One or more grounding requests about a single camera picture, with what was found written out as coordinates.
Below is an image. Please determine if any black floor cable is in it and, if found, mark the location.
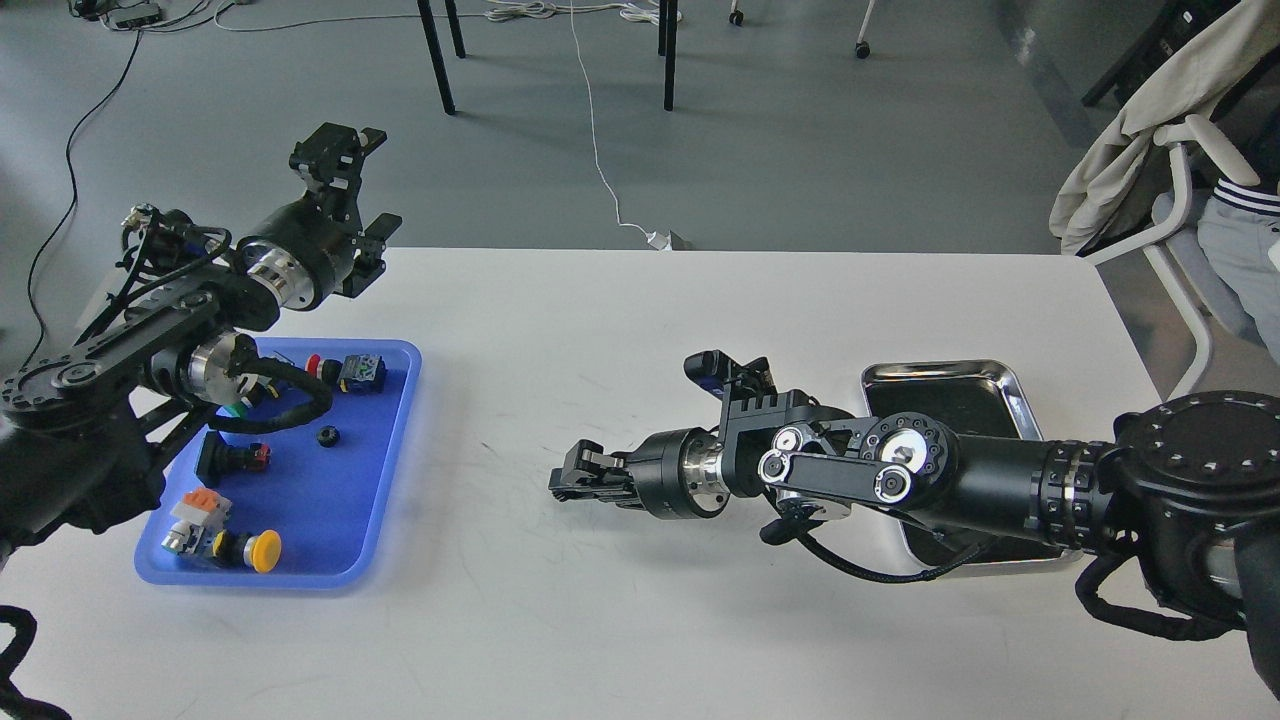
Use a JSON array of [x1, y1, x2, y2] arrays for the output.
[[20, 29, 146, 336]]

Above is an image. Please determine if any silver metal tray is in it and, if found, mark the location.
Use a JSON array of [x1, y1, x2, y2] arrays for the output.
[[861, 359, 1082, 577]]

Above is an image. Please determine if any white floor cable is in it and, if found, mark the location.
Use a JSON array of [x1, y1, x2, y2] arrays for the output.
[[212, 0, 692, 251]]

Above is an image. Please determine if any green push button switch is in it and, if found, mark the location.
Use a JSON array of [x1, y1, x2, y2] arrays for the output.
[[221, 374, 292, 418]]

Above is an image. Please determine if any beige jacket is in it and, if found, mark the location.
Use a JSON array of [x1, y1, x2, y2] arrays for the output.
[[1048, 1, 1279, 255]]

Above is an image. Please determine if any blue plastic tray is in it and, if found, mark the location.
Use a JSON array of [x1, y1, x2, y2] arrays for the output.
[[134, 337, 422, 589]]

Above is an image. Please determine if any white chair frame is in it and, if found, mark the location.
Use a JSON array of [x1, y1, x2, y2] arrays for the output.
[[1085, 114, 1261, 398]]

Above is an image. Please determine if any red push button switch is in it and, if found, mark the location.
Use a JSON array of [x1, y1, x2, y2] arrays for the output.
[[303, 354, 387, 395]]

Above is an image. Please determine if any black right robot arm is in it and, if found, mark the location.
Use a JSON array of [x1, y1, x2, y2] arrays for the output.
[[548, 350, 1279, 691]]

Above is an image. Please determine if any black table leg left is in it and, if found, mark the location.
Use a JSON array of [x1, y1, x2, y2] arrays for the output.
[[416, 0, 467, 117]]

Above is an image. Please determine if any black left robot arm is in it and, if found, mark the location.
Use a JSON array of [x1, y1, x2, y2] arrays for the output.
[[1, 123, 402, 559]]

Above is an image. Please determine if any black table leg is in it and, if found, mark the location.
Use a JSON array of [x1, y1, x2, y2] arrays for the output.
[[657, 0, 678, 111], [416, 0, 467, 117]]

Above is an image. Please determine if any yellow push button switch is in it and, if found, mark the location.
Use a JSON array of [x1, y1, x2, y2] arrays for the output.
[[204, 530, 283, 574]]

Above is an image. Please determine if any orange grey contact block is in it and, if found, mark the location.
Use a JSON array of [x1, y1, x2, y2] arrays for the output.
[[160, 486, 233, 560]]

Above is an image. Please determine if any black table leg right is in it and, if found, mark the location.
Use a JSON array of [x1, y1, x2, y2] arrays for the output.
[[657, 0, 678, 111]]

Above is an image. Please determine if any black power strip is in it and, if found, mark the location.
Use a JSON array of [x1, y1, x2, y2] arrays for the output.
[[67, 1, 165, 31]]

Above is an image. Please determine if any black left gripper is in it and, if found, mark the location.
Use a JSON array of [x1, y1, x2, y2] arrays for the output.
[[236, 122, 403, 311]]

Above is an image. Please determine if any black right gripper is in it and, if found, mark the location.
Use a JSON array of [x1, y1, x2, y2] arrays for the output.
[[548, 427, 730, 519]]

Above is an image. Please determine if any small black gear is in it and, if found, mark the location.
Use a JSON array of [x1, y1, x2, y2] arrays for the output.
[[315, 425, 340, 448]]

